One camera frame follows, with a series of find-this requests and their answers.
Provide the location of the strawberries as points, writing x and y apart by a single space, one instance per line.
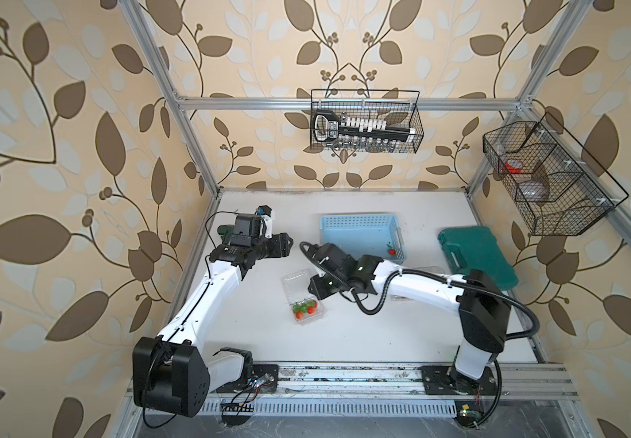
391 251
305 309

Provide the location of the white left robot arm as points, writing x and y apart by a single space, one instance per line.
168 371

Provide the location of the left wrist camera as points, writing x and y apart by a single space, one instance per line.
264 212

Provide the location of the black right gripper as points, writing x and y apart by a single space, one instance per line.
317 286

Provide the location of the green plastic tool case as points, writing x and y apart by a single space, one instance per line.
476 248

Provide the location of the clear lidded jar in basket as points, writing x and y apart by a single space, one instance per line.
534 191

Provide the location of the light blue perforated plastic basket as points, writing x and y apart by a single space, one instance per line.
364 234

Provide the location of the black wire basket on back wall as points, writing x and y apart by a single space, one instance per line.
397 107

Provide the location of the green pipe wrench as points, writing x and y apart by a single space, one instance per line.
226 232

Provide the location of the strawberries in basket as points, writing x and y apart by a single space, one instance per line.
391 251

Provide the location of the black wire basket on wall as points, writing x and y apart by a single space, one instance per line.
581 189
397 107

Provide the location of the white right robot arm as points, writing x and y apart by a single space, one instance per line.
488 317

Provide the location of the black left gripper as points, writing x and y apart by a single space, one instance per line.
279 247

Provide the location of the black socket set holder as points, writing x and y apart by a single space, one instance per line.
328 126

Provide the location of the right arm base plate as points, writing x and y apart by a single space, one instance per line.
445 380

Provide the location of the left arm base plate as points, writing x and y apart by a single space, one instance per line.
229 379

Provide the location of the clear clamshell container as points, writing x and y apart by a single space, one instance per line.
430 271
295 288

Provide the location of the red tape roll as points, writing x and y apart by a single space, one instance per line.
513 166

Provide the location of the black wire basket on right wall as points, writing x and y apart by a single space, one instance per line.
581 189

